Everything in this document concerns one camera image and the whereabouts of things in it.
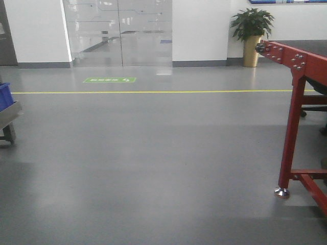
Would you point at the green floor sign sticker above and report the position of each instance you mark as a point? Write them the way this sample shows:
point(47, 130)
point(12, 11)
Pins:
point(110, 80)

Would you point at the frosted glass double door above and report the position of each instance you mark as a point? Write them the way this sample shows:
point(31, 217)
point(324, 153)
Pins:
point(119, 33)

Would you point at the gold plant pot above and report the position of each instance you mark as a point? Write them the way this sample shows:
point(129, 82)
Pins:
point(250, 55)

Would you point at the green potted plant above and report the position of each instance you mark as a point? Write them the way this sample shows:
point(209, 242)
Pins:
point(251, 22)

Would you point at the blue plastic bin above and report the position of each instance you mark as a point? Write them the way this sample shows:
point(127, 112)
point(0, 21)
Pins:
point(6, 99)

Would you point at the black office chair base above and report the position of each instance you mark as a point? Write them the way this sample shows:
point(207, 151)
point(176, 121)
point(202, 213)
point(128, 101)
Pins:
point(315, 99)

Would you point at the dark door at left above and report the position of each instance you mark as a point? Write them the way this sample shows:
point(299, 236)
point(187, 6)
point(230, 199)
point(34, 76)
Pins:
point(8, 55)

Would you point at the black conveyor belt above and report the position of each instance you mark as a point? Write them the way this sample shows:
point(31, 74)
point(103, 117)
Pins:
point(318, 47)

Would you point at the blue wall poster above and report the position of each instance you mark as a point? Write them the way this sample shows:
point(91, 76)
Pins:
point(288, 1)

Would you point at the red metal conveyor frame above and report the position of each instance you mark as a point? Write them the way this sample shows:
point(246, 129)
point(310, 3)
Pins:
point(302, 65)

